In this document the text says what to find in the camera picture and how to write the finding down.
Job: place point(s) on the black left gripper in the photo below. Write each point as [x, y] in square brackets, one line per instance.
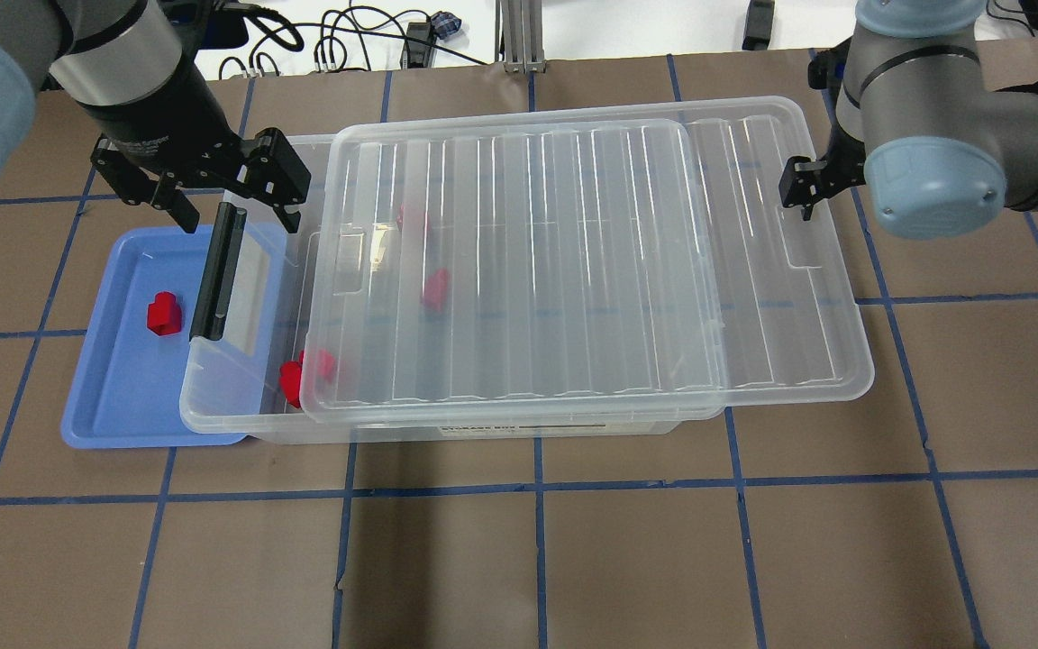
[161, 120]

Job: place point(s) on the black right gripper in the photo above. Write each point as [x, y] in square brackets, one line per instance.
[805, 183]

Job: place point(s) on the red block from tray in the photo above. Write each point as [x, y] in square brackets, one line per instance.
[164, 314]

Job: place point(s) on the clear plastic box lid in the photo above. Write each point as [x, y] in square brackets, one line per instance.
[792, 331]

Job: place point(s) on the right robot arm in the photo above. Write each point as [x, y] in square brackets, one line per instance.
[914, 122]

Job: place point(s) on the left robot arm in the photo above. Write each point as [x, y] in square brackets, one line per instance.
[99, 52]

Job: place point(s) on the clear plastic storage box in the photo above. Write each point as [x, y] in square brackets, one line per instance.
[471, 279]

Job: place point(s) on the red block box centre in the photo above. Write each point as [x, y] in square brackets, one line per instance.
[435, 291]

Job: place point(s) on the black device on desk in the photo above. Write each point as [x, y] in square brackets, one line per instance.
[758, 25]

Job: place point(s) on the red block upper pair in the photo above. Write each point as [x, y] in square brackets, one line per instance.
[319, 364]

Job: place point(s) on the red block pair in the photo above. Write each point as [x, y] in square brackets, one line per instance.
[319, 364]
[290, 381]

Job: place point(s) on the red block lower pair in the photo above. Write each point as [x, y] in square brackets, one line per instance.
[290, 381]

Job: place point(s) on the blue plastic tray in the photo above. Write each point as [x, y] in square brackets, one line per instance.
[134, 389]

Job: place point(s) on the blue checked cloth item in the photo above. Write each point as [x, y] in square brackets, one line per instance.
[445, 25]

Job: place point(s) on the black box latch handle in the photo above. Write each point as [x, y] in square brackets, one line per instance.
[216, 287]

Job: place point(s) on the aluminium frame post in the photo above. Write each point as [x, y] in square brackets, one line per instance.
[519, 25]

